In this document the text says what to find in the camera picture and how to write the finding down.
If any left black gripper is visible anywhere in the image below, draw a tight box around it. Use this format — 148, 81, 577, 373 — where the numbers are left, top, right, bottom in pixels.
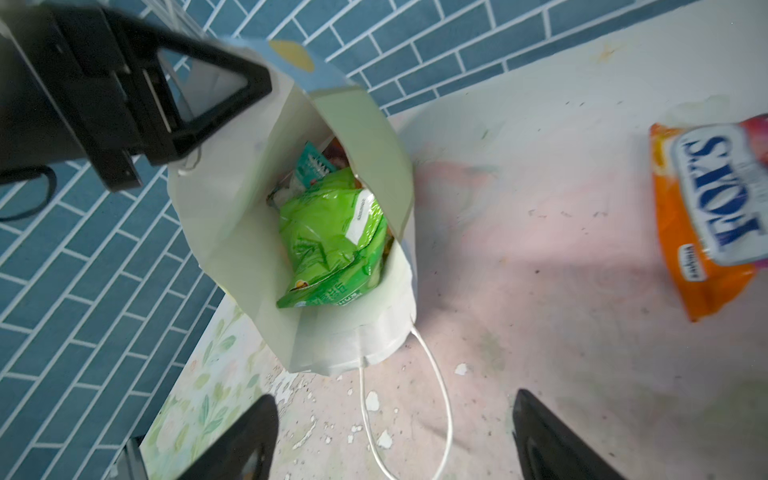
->
1, 5, 273, 192

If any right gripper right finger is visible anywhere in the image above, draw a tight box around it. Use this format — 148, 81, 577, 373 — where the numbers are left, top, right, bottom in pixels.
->
512, 389, 625, 480

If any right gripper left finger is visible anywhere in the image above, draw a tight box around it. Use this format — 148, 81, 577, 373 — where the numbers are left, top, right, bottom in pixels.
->
179, 394, 279, 480

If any colourful paper gift bag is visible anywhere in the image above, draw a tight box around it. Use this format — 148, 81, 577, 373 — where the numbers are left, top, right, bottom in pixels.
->
168, 39, 417, 376

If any green snack packet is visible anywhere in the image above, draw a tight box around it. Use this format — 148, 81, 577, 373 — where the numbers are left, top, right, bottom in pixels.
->
277, 168, 389, 309

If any multicolour snack packet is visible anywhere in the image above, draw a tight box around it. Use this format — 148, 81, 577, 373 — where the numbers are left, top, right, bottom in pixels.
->
649, 115, 767, 322

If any teal snack packet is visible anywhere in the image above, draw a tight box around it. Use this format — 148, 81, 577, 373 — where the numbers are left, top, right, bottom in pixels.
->
267, 142, 338, 209

